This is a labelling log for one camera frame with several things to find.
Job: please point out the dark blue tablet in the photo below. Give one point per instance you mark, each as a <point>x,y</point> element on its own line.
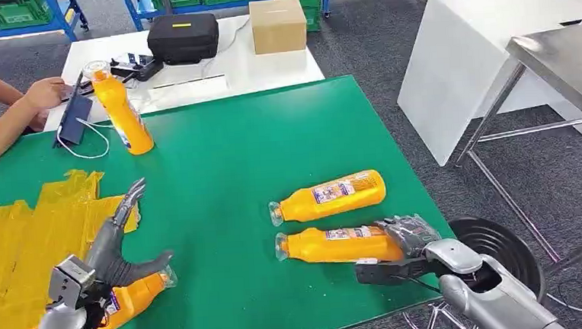
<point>73,118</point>

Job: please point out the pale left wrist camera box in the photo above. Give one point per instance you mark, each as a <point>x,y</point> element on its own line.
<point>70,280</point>

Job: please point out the person's hand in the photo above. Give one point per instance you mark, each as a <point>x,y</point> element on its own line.
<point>46,92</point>

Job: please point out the cardboard box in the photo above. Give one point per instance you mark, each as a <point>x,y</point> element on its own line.
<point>278,27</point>

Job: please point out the black phone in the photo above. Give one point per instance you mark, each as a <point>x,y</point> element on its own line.
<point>80,90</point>

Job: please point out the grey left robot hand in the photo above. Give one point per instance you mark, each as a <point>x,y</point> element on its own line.
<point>106,250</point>

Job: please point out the black carry case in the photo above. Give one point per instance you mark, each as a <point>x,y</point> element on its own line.
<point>182,38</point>

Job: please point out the green table mat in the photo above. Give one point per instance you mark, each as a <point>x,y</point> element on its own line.
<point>231,177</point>

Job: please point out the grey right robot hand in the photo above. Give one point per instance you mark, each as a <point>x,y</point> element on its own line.
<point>406,237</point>

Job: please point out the white side table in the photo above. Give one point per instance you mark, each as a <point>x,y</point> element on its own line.
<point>466,46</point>

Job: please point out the orange drink bottle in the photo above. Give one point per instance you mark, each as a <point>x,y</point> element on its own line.
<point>121,113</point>
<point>333,196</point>
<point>336,246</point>
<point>127,300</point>

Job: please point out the yellow plastic sheet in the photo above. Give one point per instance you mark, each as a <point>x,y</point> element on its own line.
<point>18,251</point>

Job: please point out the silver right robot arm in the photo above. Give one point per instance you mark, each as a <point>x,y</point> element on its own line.
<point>486,293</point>

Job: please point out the black remote controller with antennas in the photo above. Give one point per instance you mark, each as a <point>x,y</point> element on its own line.
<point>141,66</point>

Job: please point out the chrome stool legs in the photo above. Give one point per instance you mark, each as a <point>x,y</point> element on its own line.
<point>432,324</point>

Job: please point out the steel bench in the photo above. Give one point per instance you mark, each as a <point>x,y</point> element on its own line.
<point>567,55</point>

